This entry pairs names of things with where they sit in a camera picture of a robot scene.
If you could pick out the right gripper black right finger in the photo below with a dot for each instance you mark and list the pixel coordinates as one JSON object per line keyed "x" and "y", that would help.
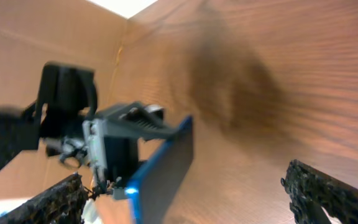
{"x": 316, "y": 196}

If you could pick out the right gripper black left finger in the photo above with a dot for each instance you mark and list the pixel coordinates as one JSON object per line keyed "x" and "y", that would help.
{"x": 61, "y": 203}

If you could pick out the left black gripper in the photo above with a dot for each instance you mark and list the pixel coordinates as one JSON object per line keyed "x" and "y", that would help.
{"x": 107, "y": 142}

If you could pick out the blue Galaxy smartphone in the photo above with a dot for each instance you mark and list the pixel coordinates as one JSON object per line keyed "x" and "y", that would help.
{"x": 153, "y": 186}

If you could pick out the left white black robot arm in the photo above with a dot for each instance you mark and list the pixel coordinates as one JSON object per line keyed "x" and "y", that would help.
{"x": 66, "y": 117}

